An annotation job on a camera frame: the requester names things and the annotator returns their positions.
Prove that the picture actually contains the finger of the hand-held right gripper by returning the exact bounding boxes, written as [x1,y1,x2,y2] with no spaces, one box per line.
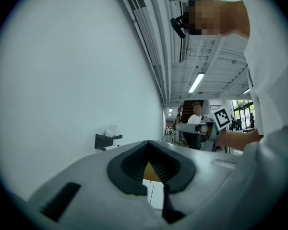
[175,123,203,133]

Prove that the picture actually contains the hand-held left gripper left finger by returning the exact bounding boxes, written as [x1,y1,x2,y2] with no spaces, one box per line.
[28,140,164,229]

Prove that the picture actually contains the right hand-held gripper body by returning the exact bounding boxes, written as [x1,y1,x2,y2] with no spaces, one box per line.
[200,107,232,142]

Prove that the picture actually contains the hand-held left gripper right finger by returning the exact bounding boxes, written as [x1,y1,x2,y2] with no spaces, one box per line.
[147,140,243,225]

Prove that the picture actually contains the person's right forearm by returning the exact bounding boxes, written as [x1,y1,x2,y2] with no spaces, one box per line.
[216,129,264,152]

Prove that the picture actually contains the black paper roll holder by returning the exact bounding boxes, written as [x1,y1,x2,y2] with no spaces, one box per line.
[94,133,123,151]

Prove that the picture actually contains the person's right hand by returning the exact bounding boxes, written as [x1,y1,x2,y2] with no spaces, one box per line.
[198,125,212,139]

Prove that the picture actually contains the short ceiling light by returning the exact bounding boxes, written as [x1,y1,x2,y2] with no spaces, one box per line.
[188,72,205,93]

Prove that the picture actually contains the brown cardboard box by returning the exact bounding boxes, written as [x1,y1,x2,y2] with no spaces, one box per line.
[144,161,162,183]

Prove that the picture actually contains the white rectangular cabinet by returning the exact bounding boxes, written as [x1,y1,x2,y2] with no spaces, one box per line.
[142,179,165,210]

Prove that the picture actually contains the person's white shirt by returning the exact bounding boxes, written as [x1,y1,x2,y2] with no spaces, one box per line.
[194,0,288,230]

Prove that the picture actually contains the white ceiling pipes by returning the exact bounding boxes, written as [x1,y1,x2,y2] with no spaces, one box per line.
[114,0,171,105]

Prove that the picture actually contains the person's head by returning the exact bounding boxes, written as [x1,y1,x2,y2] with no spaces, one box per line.
[187,0,252,39]

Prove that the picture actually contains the black head camera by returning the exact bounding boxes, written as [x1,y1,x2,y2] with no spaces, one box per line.
[170,15,191,39]

